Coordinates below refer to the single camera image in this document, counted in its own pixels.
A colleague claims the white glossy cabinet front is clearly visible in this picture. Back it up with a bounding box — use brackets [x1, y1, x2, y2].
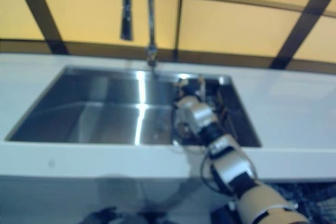
[0, 174, 263, 224]

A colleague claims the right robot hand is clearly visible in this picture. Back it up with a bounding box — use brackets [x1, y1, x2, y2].
[175, 76, 208, 101]

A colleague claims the stainless steel kitchen sink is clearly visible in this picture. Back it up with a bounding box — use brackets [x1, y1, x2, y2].
[4, 65, 263, 148]

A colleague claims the chrome gooseneck kitchen faucet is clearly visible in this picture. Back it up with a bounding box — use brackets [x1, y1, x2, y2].
[120, 0, 161, 70]

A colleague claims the black dish drying rack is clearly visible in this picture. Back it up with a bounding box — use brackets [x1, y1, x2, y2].
[172, 75, 249, 145]

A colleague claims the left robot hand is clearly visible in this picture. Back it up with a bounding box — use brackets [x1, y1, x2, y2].
[78, 206, 127, 224]

